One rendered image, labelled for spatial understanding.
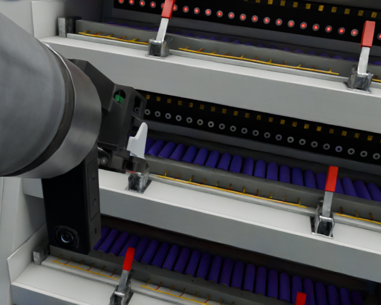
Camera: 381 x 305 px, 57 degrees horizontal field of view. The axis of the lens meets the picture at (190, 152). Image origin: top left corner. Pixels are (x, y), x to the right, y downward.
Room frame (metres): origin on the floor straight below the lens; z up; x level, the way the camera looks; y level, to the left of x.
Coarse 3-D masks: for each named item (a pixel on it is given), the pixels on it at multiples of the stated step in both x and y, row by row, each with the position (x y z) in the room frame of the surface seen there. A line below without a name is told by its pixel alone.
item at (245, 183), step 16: (160, 160) 0.54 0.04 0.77; (176, 160) 0.55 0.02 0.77; (160, 176) 0.53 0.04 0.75; (176, 176) 0.54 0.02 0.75; (192, 176) 0.53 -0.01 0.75; (208, 176) 0.53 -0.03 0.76; (224, 176) 0.52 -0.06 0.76; (240, 176) 0.53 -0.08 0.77; (256, 192) 0.52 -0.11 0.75; (272, 192) 0.52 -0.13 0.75; (288, 192) 0.51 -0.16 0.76; (304, 192) 0.51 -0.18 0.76; (320, 192) 0.51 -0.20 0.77; (336, 208) 0.50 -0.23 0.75; (352, 208) 0.50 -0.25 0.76; (368, 208) 0.49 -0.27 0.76
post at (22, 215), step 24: (0, 0) 0.52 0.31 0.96; (24, 0) 0.52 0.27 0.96; (48, 0) 0.54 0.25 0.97; (72, 0) 0.60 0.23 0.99; (24, 24) 0.52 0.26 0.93; (0, 216) 0.52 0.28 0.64; (24, 216) 0.53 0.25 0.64; (0, 240) 0.52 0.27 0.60; (24, 240) 0.54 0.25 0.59; (0, 264) 0.52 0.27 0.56; (0, 288) 0.52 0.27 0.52
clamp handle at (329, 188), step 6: (330, 168) 0.47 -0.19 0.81; (336, 168) 0.47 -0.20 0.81; (330, 174) 0.47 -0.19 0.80; (336, 174) 0.47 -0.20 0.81; (330, 180) 0.47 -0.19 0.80; (330, 186) 0.47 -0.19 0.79; (330, 192) 0.46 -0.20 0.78; (324, 198) 0.46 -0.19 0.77; (330, 198) 0.46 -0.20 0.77; (324, 204) 0.46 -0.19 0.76; (330, 204) 0.46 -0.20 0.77; (324, 210) 0.46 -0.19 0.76; (324, 216) 0.45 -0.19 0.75
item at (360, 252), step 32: (160, 128) 0.66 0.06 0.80; (192, 128) 0.65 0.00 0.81; (320, 160) 0.61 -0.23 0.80; (352, 160) 0.60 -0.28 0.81; (32, 192) 0.52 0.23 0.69; (128, 192) 0.49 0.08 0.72; (160, 192) 0.50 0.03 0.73; (192, 192) 0.51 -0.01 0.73; (160, 224) 0.48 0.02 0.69; (192, 224) 0.47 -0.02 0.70; (224, 224) 0.46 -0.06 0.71; (256, 224) 0.45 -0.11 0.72; (288, 224) 0.46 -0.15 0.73; (288, 256) 0.45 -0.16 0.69; (320, 256) 0.44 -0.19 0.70; (352, 256) 0.43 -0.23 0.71
